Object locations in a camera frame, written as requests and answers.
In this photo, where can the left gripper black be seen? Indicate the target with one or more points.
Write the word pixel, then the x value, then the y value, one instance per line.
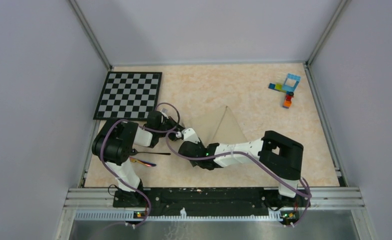
pixel 176 127

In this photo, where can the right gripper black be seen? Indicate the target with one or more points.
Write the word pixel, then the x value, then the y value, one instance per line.
pixel 200 143

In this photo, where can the beige cloth napkin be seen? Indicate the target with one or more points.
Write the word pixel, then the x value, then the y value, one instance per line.
pixel 217 126

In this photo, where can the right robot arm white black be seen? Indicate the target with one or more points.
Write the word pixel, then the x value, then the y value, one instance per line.
pixel 279 155

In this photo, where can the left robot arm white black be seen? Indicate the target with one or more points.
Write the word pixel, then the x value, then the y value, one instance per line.
pixel 115 146

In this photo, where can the black spoon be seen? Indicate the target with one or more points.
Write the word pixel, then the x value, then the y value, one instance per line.
pixel 152 153

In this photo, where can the iridescent rainbow knife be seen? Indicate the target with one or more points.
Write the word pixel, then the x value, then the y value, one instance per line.
pixel 142 162

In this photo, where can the black white checkerboard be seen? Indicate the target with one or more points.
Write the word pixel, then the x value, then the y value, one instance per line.
pixel 128 95

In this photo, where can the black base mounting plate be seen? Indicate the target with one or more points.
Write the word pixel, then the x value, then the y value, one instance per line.
pixel 253 201

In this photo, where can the colourful toy brick structure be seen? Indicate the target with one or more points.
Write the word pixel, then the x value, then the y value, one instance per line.
pixel 288 87

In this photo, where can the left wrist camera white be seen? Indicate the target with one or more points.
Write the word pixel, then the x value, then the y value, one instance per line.
pixel 164 112

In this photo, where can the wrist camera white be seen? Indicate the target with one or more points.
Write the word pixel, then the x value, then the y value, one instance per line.
pixel 188 135
pixel 164 112

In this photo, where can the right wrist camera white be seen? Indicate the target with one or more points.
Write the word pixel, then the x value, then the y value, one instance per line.
pixel 188 135

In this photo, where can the white slotted cable duct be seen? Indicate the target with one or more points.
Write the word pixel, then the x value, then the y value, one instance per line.
pixel 125 215

